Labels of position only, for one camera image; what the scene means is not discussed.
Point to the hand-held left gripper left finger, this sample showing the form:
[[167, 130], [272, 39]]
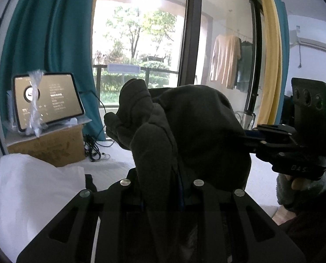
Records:
[[132, 194]]

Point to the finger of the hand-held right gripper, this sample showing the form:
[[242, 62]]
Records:
[[272, 149], [275, 133]]

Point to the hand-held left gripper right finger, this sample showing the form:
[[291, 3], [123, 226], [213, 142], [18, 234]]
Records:
[[196, 197]]

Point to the olive green t-shirt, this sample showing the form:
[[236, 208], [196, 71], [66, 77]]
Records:
[[196, 120]]

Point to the person's right forearm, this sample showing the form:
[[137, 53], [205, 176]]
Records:
[[311, 194]]

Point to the person's right hand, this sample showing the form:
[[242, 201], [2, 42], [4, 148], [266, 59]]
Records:
[[297, 183]]

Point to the black cloth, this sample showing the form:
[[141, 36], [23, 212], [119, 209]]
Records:
[[90, 182]]

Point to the dark green hanging garment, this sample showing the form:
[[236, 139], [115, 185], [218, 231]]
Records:
[[245, 68]]

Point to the white air conditioner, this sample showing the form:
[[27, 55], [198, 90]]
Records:
[[311, 39]]

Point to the beige hanging garment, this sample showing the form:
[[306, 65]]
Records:
[[224, 60]]

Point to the teal curtain beside yellow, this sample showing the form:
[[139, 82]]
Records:
[[283, 33]]

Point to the brown cardboard box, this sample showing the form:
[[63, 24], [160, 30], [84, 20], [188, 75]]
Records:
[[50, 148]]

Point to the white cloth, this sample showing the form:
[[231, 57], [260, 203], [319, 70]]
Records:
[[28, 197]]

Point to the black balcony railing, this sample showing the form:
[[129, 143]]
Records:
[[98, 82]]

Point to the grey tablet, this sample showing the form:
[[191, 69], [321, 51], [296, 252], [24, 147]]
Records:
[[58, 98]]

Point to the clear plastic wrap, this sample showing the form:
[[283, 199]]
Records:
[[35, 87]]

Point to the teal window curtain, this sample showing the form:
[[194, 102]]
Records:
[[56, 33]]

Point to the black window frame post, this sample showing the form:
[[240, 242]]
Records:
[[191, 33]]

